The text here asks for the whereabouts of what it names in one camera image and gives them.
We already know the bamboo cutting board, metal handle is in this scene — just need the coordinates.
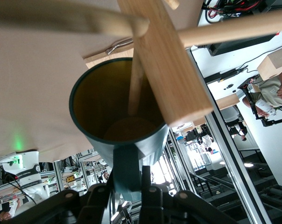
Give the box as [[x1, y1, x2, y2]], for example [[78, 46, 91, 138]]
[[83, 38, 135, 70]]

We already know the light wooden box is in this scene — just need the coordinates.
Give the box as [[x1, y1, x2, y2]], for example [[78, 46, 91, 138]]
[[257, 47, 282, 80]]

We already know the wooden mug rack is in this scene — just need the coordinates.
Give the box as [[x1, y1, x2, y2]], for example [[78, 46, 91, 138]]
[[0, 0, 282, 128]]

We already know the black hand-held rig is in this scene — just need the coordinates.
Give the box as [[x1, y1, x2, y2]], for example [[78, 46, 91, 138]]
[[238, 79, 282, 128]]

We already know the person in khaki shirt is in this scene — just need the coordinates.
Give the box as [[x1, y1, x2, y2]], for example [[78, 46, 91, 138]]
[[242, 67, 282, 117]]

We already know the red and black cable bundle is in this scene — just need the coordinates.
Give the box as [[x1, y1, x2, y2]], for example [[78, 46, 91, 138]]
[[201, 0, 268, 24]]

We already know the teal ribbed cup with handle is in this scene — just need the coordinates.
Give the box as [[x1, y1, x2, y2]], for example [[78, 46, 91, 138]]
[[69, 57, 170, 203]]

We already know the aluminium frame profile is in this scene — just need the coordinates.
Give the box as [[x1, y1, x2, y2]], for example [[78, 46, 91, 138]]
[[189, 45, 272, 224]]

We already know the person in white shirt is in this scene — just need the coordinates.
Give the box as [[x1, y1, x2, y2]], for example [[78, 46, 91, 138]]
[[224, 106, 248, 142]]

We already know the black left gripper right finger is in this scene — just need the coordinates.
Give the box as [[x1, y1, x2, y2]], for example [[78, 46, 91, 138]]
[[136, 165, 228, 224]]

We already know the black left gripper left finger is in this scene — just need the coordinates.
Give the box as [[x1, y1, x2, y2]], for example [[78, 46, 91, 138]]
[[5, 173, 115, 224]]

